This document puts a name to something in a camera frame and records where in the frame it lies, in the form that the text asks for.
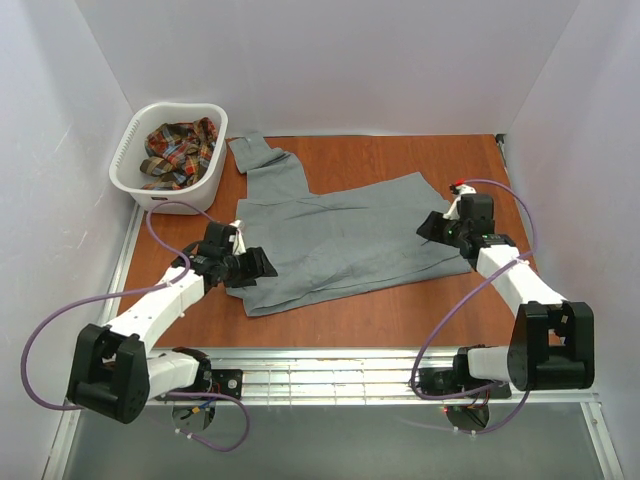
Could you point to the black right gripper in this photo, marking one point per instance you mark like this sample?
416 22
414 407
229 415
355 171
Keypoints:
442 228

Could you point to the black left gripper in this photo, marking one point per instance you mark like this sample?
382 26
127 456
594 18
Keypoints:
248 266

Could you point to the grey long sleeve shirt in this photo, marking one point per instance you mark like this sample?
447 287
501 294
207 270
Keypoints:
330 246

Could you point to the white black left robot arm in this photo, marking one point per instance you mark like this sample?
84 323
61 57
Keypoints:
113 371

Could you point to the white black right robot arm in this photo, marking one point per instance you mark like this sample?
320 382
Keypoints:
552 342

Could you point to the plaid long sleeve shirt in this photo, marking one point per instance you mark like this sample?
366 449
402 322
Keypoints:
178 154

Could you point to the white plastic laundry basket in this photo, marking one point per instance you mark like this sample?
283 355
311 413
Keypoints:
124 170

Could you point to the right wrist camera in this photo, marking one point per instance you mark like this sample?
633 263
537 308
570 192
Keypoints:
458 189

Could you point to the aluminium rail frame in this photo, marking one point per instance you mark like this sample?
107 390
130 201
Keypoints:
340 414

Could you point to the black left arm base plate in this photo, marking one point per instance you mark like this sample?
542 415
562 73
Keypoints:
225 381

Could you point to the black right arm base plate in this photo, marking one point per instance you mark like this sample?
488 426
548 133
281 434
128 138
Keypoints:
443 381

